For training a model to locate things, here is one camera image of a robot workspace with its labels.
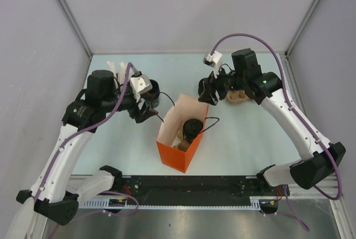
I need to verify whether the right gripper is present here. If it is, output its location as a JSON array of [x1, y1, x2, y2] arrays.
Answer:
[[199, 63, 246, 106]]

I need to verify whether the black smooth coffee cup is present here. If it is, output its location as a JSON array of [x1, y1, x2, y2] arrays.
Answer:
[[149, 79, 160, 108]]

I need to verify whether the orange paper bag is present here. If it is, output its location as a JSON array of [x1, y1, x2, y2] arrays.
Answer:
[[156, 93, 220, 173]]

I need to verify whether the black cup lid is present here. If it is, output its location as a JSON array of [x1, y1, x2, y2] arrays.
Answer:
[[183, 118, 204, 138]]

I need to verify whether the black ribbed coffee cup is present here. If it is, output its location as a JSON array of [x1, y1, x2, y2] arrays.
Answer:
[[198, 79, 205, 97]]

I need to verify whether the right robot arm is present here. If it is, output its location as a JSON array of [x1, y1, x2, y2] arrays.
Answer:
[[198, 48, 346, 195]]

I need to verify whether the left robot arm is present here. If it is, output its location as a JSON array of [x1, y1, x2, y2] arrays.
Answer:
[[16, 66, 158, 226]]

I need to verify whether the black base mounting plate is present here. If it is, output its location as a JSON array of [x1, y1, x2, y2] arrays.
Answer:
[[110, 176, 284, 202]]

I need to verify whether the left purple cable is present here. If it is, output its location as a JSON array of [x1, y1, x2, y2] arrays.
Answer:
[[32, 62, 137, 201]]

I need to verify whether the purple cable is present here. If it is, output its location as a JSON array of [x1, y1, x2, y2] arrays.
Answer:
[[210, 33, 343, 201], [32, 62, 137, 201]]

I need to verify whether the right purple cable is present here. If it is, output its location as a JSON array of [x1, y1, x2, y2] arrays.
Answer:
[[210, 33, 343, 201]]

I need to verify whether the white cable duct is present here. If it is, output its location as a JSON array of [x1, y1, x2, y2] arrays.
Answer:
[[79, 195, 279, 210]]

